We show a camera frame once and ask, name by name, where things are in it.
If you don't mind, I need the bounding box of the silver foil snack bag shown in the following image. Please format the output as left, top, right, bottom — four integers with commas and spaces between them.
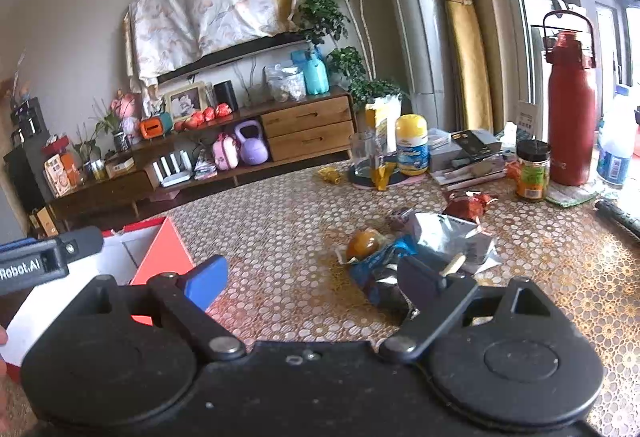
405, 212, 502, 275

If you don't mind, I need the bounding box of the blue snack packet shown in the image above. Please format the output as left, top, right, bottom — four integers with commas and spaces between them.
348, 235, 418, 289

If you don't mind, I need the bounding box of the small purple brown candy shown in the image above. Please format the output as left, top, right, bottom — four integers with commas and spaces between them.
386, 207, 414, 232

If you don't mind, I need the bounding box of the packaged braised egg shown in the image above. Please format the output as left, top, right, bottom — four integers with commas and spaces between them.
345, 229, 383, 261

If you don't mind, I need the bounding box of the brown orange snack bag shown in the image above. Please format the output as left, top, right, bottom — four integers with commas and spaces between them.
442, 190, 498, 223

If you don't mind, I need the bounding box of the black snack packet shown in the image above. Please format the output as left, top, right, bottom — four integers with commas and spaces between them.
362, 264, 416, 325

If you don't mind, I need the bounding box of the person's hand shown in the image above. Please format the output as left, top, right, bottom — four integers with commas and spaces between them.
0, 323, 10, 381

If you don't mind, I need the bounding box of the red white cardboard box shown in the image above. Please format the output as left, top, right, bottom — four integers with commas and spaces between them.
0, 214, 196, 383

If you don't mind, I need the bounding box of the orange snack box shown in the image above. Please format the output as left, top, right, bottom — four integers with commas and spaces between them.
43, 151, 80, 197

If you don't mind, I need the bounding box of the white router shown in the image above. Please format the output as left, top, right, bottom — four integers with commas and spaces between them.
151, 150, 194, 188

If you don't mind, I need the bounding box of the round dark tray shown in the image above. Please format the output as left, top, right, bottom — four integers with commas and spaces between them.
347, 166, 432, 191

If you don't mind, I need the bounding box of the small potted plant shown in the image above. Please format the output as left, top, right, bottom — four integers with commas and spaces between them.
72, 94, 130, 166

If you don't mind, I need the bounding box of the pink toy case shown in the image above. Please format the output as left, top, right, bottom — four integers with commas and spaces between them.
212, 134, 240, 171

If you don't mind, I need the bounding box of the stack of books and boxes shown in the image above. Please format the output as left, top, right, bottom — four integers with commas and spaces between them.
428, 128, 516, 192

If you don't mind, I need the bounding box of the purple kettlebell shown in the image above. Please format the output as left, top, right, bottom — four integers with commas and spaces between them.
234, 119, 269, 166

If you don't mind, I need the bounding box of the black lid glass jar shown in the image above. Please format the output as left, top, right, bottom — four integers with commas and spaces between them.
516, 139, 550, 201

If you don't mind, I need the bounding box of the orange clock radio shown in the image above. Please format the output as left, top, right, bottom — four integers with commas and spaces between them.
140, 112, 172, 140

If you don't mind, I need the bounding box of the small yellow wrapped candy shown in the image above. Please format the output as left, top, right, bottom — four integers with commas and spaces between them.
318, 166, 342, 186

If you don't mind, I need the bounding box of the red apples pile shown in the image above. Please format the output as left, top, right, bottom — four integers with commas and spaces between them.
174, 103, 233, 131

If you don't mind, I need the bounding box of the drinking glass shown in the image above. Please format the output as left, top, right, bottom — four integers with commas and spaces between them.
350, 130, 384, 178

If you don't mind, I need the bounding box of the green coaster mat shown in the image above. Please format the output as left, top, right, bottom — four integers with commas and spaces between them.
544, 181, 597, 208

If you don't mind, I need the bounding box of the yellow lid vitamin bottle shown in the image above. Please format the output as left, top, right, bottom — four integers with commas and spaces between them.
395, 114, 430, 177

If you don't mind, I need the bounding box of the framed photo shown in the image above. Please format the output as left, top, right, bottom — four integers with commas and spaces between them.
163, 82, 208, 123

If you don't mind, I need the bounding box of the pink plush toy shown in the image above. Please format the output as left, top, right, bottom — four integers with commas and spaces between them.
110, 90, 142, 144

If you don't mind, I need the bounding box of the yellow standing snack pouch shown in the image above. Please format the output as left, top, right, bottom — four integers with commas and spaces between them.
364, 94, 401, 191

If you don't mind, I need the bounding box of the black cylinder speaker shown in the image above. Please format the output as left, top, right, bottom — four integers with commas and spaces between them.
213, 80, 239, 113

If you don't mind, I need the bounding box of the wooden tv cabinet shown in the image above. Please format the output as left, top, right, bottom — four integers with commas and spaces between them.
49, 89, 356, 230

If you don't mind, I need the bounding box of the black folded umbrella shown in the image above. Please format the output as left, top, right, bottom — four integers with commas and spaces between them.
594, 198, 640, 240

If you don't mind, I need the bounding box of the clear plastic bag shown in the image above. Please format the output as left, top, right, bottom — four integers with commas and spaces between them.
264, 64, 306, 102

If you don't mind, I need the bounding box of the clear plastic water bottle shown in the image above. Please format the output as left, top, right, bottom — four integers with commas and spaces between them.
597, 84, 638, 188

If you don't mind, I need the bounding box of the teal water jug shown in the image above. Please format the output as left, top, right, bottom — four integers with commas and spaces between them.
291, 46, 330, 96

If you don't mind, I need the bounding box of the floral cloth covered tv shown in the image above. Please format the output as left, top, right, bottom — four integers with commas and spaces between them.
124, 0, 300, 92

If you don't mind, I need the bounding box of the red thermos bottle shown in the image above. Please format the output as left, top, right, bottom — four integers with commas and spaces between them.
544, 28, 597, 186

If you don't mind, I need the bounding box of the tall potted green tree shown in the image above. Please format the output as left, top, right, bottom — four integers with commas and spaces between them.
296, 0, 404, 110

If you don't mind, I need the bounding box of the standing air conditioner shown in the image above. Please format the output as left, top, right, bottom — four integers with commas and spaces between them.
393, 0, 458, 131

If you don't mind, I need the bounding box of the yellow curtain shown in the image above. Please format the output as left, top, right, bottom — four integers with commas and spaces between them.
445, 0, 494, 131

